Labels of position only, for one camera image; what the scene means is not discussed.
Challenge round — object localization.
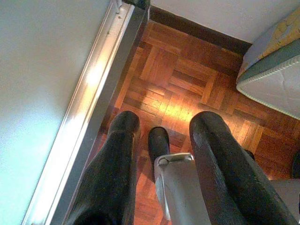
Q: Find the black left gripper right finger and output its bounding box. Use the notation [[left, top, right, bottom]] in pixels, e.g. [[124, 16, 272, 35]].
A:
[[189, 111, 298, 225]]

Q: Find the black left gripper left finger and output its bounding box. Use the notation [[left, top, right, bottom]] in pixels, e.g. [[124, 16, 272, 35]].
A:
[[67, 111, 141, 225]]

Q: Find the silver robot right leg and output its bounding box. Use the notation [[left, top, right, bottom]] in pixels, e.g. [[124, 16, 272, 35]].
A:
[[271, 179, 300, 225]]

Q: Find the black robot right foot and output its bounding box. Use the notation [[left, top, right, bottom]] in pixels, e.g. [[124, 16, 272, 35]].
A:
[[292, 152, 300, 180]]

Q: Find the white quilted green-trimmed mattress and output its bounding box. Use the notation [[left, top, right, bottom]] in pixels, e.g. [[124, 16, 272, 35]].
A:
[[236, 6, 300, 120]]

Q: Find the white sliding door panel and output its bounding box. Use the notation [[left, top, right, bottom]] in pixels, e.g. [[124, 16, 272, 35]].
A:
[[0, 0, 112, 225]]

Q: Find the dark wooden baseboard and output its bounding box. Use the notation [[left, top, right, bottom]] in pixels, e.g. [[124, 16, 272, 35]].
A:
[[149, 5, 253, 56]]

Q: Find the aluminium sliding door frame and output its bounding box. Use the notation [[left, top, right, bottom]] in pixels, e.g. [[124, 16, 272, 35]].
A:
[[22, 0, 150, 225]]

